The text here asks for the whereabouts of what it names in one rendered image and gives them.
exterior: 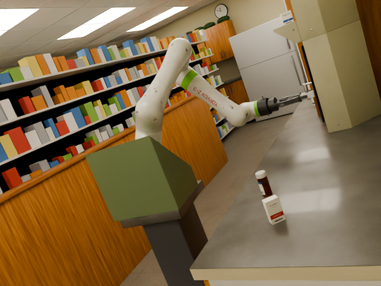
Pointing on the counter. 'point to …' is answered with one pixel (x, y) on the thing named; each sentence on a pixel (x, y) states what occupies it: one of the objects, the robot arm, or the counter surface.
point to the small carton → (286, 17)
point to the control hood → (290, 32)
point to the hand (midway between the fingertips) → (308, 95)
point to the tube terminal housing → (338, 61)
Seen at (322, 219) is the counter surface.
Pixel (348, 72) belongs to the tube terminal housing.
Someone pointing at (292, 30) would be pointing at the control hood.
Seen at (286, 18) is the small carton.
